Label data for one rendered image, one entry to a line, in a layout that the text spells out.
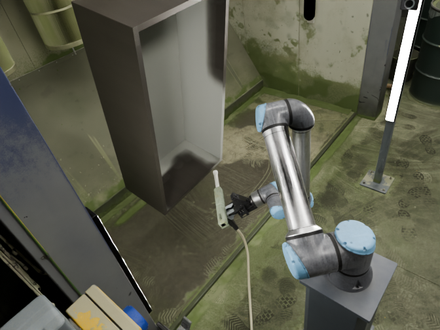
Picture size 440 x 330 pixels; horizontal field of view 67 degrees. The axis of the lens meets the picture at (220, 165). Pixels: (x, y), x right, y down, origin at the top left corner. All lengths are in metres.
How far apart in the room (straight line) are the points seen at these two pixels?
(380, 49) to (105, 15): 2.41
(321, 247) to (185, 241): 1.35
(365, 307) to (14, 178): 1.30
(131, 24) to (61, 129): 1.64
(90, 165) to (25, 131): 1.97
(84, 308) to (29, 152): 0.46
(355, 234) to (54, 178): 1.05
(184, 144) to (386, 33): 1.87
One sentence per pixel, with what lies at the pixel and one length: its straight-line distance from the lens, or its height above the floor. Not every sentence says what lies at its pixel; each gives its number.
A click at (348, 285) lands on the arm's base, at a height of 0.68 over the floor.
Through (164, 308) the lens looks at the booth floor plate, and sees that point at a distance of 2.28.
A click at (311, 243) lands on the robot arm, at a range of 1.34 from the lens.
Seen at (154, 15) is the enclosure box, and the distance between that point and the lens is 1.41.
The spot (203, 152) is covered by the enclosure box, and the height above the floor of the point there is 0.49.
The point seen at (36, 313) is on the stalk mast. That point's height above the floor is 1.64.
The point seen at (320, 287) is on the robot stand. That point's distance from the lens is 1.56.
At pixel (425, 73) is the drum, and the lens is 3.84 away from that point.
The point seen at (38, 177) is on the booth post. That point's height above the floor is 1.50.
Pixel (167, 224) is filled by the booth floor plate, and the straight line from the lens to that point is 2.65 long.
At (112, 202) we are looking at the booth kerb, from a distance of 2.89.
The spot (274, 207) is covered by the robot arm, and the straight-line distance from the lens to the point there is 1.81.
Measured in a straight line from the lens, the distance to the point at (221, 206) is 1.95.
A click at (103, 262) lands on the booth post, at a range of 1.21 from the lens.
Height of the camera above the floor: 2.00
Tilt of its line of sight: 40 degrees down
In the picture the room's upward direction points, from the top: 11 degrees counter-clockwise
